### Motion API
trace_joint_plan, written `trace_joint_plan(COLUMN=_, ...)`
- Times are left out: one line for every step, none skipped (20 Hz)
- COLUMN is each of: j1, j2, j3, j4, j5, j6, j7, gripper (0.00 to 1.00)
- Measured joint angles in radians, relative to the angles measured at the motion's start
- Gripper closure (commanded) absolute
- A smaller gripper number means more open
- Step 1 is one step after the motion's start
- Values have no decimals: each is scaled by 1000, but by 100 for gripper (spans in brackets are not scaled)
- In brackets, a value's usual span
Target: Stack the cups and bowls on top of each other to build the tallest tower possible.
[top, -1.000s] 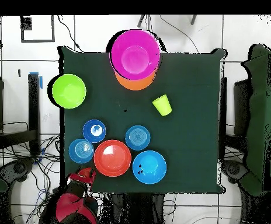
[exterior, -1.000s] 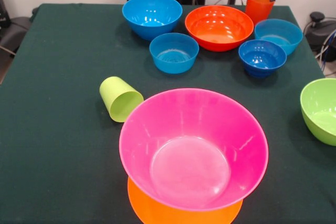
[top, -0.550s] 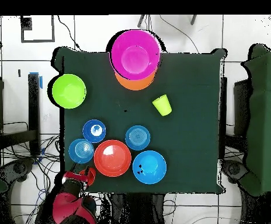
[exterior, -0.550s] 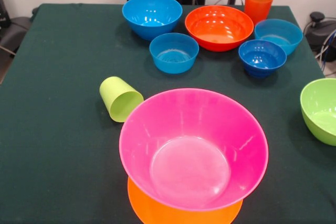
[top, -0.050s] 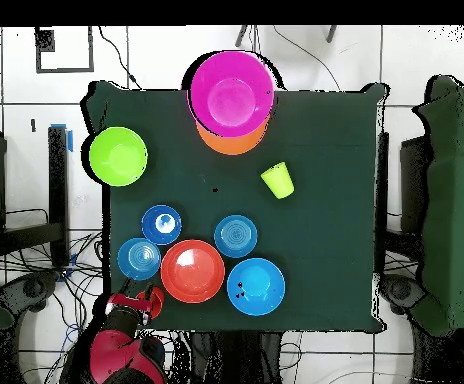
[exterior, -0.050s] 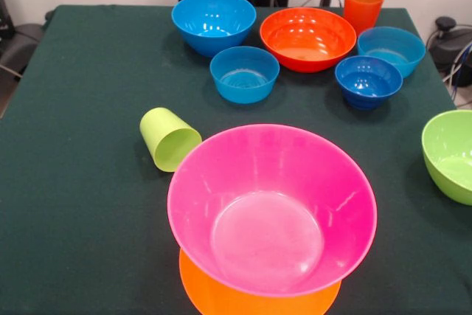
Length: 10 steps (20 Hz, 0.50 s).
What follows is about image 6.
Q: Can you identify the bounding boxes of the red-orange cup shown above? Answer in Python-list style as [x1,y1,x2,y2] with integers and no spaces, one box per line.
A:
[343,0,386,38]

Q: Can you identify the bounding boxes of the large pink bowl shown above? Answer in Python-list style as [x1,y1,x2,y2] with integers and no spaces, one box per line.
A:
[167,123,378,297]

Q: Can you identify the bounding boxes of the large light orange bowl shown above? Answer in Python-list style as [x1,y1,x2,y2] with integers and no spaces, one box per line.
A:
[179,248,342,315]

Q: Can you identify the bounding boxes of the small light blue bowl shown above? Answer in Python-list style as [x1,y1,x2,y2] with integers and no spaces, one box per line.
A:
[356,26,427,79]
[209,46,280,105]

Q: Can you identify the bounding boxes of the shallow red-orange bowl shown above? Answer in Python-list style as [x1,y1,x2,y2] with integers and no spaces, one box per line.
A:
[259,7,358,74]

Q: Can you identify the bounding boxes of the small dark blue bowl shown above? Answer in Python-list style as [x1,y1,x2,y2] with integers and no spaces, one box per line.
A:
[334,55,403,111]

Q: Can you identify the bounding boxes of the medium blue bowl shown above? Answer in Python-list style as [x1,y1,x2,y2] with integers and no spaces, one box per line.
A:
[170,0,257,58]

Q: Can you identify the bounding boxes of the light green bowl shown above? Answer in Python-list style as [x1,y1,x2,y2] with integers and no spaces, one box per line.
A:
[421,109,472,207]

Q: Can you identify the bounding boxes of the light green cup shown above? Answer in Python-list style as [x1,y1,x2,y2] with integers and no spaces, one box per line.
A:
[139,107,204,173]

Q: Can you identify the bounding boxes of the dark grey chair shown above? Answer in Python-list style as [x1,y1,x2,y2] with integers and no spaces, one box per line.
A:
[0,22,47,72]

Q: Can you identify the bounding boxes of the dark green tablecloth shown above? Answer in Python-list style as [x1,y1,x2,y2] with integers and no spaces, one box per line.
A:
[0,4,472,315]

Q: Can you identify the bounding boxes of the tangle of floor cables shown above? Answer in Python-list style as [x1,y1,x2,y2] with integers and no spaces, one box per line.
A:
[442,42,472,89]

